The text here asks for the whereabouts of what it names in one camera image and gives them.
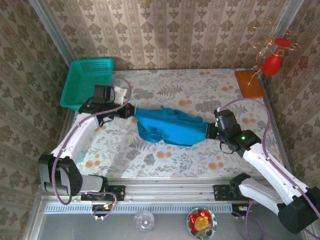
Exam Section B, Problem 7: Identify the blue t-shirt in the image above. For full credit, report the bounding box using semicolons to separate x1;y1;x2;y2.
132;104;211;147

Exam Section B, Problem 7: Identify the teal plastic basket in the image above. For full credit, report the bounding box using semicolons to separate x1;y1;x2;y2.
59;58;115;112

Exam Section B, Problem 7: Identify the orange wooden board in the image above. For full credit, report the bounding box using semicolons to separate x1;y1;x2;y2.
234;69;265;100

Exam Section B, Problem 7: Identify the pale teal round coaster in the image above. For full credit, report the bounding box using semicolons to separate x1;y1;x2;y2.
77;147;88;164

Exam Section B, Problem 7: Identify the floral tablecloth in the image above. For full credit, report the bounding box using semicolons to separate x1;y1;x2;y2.
58;69;288;179

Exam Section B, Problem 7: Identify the red wine glass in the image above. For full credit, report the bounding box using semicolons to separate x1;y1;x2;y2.
261;37;294;77

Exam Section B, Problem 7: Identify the small black controller board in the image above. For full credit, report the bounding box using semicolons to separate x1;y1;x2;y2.
231;203;254;217
91;203;113;217

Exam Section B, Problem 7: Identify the red wrapped candy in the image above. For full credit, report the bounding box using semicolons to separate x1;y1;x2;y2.
189;209;210;226

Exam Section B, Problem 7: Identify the patterned bowl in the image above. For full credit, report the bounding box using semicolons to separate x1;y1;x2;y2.
186;206;218;240

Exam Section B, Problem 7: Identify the yellow wrapped candy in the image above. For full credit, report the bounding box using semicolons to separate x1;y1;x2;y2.
194;216;210;231

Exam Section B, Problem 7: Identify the clear glass cup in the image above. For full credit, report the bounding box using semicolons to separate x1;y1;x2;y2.
133;209;155;234

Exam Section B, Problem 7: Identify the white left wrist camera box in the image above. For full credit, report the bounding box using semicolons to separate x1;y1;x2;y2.
112;84;129;105

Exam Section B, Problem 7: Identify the gold wire stand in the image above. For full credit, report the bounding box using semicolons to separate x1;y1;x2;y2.
247;21;302;86

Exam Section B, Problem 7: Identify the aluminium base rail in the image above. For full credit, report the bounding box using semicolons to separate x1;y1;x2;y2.
37;177;307;202

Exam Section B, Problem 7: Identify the aluminium corner post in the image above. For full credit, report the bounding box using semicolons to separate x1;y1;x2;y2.
28;0;74;66
273;0;305;41

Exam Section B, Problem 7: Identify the grey slotted cable duct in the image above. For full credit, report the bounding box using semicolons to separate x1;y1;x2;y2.
44;202;233;214

